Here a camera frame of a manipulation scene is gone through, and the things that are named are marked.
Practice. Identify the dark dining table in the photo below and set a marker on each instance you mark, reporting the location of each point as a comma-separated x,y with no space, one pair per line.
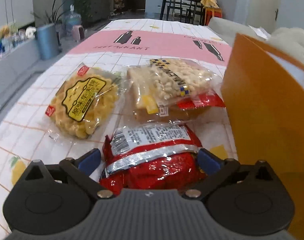
185,10

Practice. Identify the red snack bag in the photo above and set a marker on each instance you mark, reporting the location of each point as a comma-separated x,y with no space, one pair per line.
159,157

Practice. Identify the green potted plant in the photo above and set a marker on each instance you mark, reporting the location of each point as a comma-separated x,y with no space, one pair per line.
55,16

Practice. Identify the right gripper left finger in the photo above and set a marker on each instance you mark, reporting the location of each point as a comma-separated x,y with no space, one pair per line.
79,171

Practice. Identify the orange stool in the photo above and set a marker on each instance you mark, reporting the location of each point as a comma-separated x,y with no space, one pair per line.
212,12

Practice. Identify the blue pedal trash bin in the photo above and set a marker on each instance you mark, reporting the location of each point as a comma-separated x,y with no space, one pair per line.
47,41

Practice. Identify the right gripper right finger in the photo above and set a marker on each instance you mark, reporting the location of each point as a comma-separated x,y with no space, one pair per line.
218,172

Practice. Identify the grey tv cabinet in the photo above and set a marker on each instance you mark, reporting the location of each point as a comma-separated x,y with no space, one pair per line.
17,70

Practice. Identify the orange cardboard box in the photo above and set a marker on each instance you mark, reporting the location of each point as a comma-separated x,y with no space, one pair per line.
263,90

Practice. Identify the red white wafer pack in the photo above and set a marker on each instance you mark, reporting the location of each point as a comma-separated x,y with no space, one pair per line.
208,99

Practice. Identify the pink space heater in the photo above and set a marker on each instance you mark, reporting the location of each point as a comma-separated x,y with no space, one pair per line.
78,33

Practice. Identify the water jug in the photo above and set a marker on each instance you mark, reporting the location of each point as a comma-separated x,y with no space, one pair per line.
71,20

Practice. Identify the yellow waffle snack pack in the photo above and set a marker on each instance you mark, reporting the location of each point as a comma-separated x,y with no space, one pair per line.
84,101

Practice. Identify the bread slice pack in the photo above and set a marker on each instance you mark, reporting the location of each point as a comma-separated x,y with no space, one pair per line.
141,103

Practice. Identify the checked pink lemon tablecloth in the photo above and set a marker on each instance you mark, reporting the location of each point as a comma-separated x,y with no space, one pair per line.
27,134

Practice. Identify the white helmet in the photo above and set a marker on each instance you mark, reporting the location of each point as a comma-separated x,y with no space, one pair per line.
30,32

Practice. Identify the puffed grain snack pack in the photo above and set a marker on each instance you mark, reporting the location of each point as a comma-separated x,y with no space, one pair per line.
172,79

